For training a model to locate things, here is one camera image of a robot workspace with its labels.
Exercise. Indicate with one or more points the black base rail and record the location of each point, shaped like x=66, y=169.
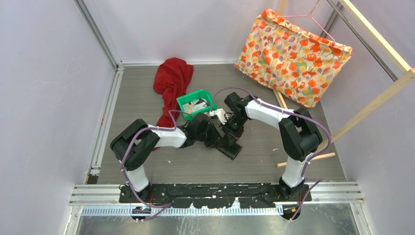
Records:
x=213, y=196

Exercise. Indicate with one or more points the red cloth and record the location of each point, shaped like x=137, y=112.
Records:
x=171, y=81

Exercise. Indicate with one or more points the green plastic bin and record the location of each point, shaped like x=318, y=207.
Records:
x=194, y=96

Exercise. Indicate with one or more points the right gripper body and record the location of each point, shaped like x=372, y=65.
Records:
x=236, y=125

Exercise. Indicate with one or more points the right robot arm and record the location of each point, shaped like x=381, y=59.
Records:
x=300, y=136

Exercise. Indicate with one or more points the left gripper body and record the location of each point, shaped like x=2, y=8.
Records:
x=211, y=138

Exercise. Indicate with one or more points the striped white credit card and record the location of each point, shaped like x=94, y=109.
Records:
x=194, y=106

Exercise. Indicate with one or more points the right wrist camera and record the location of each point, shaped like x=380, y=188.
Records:
x=219, y=114

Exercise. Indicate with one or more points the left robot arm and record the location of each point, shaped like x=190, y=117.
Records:
x=134, y=144

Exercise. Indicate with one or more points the floral fabric bag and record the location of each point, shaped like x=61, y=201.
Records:
x=286, y=58

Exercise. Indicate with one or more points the black card holder wallet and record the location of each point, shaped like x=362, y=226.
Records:
x=231, y=151

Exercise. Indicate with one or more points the wooden frame rack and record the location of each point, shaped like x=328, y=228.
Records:
x=370, y=106

